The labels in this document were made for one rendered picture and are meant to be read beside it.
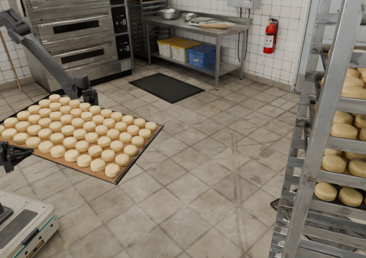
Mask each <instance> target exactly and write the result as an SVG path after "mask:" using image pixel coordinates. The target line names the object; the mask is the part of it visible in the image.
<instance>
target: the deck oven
mask: <svg viewBox="0 0 366 258"><path fill-rule="evenodd" d="M8 3H9V6H10V8H12V9H13V10H14V11H15V12H16V13H17V14H18V15H19V16H20V17H21V18H22V19H23V20H24V21H25V22H26V23H28V24H29V25H30V26H31V27H32V28H33V29H34V30H35V32H36V35H35V37H36V39H37V40H38V42H40V44H41V45H42V46H43V47H44V49H45V50H46V51H47V52H48V53H49V54H50V55H51V56H52V57H53V59H54V60H55V61H56V62H57V63H58V64H59V65H60V66H61V67H62V68H63V70H64V71H65V72H66V73H67V74H68V75H69V76H70V77H72V78H74V77H75V76H76V75H78V74H82V73H86V74H87V75H88V78H89V81H90V87H92V86H95V85H98V84H102V83H105V82H109V81H112V80H115V79H118V78H122V77H125V76H129V75H132V69H134V68H135V66H134V61H133V52H132V42H131V33H130V25H129V16H128V11H127V2H126V0H21V4H22V8H23V12H24V15H25V16H24V17H23V16H22V15H21V14H20V12H19V9H18V6H17V0H8ZM22 47H23V50H24V53H25V56H26V59H27V63H28V66H29V69H30V73H31V75H32V77H33V78H34V79H36V82H37V83H38V84H39V85H40V86H42V87H43V88H44V89H45V90H46V91H48V92H49V93H50V94H51V93H53V92H54V93H55V94H58V95H60V96H62V95H65V94H66V93H65V91H64V90H63V89H62V88H61V86H60V84H59V83H58V82H57V80H56V79H55V78H54V77H53V76H52V75H51V74H50V73H49V72H48V71H47V70H46V68H45V67H44V66H43V65H42V64H41V63H40V62H39V61H38V60H37V59H36V57H35V56H33V54H32V53H31V52H30V51H29V50H28V49H27V48H26V47H24V46H23V45H22Z"/></svg>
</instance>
